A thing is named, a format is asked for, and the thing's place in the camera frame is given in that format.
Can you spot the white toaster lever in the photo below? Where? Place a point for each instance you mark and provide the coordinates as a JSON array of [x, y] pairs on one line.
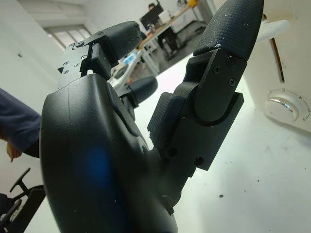
[[274, 28]]

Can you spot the black office chair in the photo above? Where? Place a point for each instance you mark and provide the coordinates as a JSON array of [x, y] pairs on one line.
[[26, 194]]

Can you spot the long wooden top desk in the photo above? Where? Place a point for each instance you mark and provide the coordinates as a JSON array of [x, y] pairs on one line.
[[177, 17]]

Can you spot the cream white two-slot toaster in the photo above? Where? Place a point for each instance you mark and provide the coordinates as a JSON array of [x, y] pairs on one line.
[[298, 60]]

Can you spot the black computer monitor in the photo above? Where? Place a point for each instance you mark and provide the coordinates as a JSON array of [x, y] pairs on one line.
[[149, 20]]

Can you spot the person with black hair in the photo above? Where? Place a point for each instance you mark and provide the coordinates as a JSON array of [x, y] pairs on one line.
[[151, 6]]

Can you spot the bystander's bare hand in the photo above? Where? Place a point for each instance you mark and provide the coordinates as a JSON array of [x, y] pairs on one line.
[[13, 151]]

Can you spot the person's blue sleeved arm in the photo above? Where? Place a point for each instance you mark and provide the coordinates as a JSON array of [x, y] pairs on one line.
[[17, 116]]

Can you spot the white toaster browning dial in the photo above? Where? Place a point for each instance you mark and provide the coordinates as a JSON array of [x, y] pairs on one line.
[[284, 106]]

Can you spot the white office desk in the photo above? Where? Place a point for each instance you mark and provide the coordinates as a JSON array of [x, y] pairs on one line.
[[150, 58]]

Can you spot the small blue white box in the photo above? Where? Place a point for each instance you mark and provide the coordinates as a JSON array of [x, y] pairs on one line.
[[130, 60]]

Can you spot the window with grey frame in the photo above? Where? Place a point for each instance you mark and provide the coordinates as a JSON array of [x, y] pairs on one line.
[[70, 35]]

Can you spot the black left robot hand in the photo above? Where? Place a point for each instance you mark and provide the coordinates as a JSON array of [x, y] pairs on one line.
[[85, 150]]

